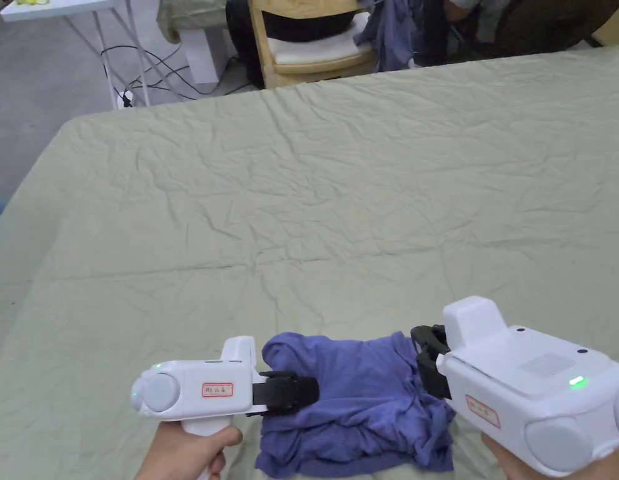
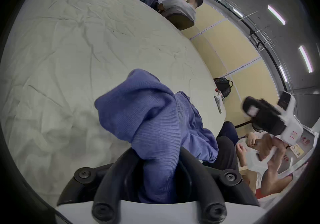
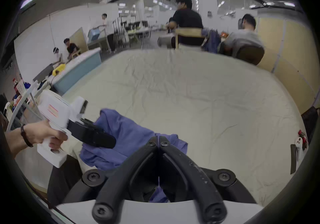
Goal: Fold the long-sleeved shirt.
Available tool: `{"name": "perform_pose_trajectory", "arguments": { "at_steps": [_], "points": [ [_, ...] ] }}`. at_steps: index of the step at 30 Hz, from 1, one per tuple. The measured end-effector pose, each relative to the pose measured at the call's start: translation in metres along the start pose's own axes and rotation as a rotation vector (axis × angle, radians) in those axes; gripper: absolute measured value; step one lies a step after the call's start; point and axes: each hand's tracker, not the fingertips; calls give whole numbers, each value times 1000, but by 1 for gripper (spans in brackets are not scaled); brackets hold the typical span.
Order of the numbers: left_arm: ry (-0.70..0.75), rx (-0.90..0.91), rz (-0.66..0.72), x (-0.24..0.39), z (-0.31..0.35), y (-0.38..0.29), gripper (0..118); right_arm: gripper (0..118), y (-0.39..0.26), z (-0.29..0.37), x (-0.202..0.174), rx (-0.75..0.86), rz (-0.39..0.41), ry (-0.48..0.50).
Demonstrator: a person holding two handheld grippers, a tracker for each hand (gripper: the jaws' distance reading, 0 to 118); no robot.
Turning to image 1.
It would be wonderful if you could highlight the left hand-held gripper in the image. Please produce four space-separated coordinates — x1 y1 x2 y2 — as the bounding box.
131 336 321 437

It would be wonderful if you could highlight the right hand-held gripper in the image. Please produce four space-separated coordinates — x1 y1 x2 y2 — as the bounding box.
410 296 619 476

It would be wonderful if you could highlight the blue shirt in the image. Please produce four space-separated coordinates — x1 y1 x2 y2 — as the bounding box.
254 331 458 475

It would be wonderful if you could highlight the person's left hand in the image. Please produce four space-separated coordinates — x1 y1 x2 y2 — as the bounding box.
134 424 245 480

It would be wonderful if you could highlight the person's right hand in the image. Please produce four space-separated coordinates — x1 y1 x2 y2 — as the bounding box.
480 432 541 480

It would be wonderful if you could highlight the bed with pale green sheet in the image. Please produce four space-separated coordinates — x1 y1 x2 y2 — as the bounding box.
0 47 619 480

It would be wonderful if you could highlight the wooden chair with white cushion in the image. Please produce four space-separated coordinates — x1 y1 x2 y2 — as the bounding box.
249 0 380 91

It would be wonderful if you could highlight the blue garment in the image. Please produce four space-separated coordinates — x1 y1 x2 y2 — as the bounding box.
353 0 423 74

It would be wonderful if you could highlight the low white table with sheet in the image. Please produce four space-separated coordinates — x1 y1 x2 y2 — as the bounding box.
156 0 229 85

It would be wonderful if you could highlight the white folding table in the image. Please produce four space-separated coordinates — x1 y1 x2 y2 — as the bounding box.
0 0 163 109

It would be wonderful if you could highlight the black cable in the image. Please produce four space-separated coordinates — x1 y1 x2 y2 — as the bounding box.
98 44 253 102

